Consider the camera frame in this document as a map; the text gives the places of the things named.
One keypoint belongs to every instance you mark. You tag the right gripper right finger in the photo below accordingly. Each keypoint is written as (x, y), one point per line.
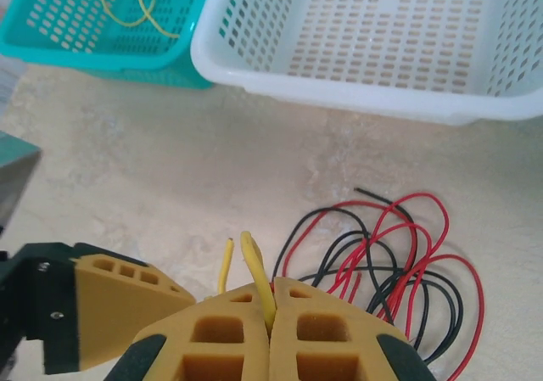
(339, 338)

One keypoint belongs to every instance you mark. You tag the teal plastic basket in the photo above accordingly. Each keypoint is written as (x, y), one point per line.
(63, 60)

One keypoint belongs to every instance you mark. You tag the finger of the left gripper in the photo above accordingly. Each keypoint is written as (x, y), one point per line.
(127, 304)

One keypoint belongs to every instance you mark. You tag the white plastic basket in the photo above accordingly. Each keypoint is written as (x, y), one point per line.
(339, 96)

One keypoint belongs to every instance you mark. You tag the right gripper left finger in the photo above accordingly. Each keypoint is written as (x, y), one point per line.
(212, 338)

